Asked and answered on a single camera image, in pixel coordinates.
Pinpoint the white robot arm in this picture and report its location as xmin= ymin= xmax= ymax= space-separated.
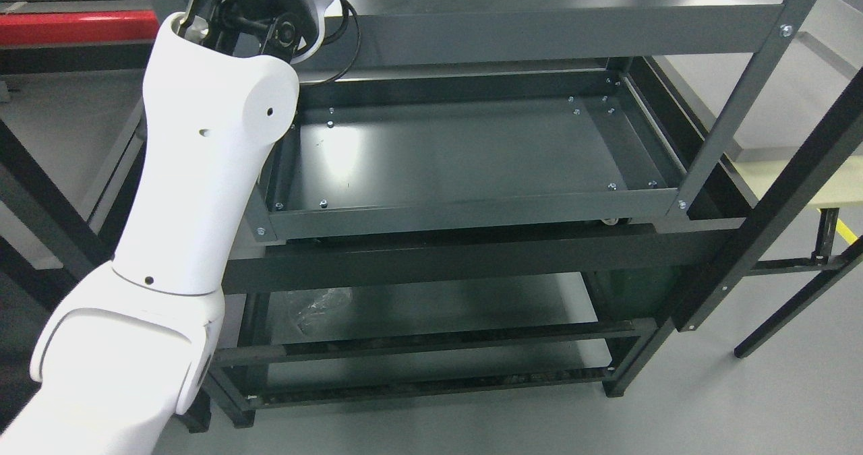
xmin=2 ymin=0 xmax=336 ymax=454

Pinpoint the dark grey shelf unit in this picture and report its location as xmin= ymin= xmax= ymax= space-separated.
xmin=145 ymin=0 xmax=861 ymax=430

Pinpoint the red metal beam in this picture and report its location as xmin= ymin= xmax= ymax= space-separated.
xmin=1 ymin=10 xmax=159 ymax=46

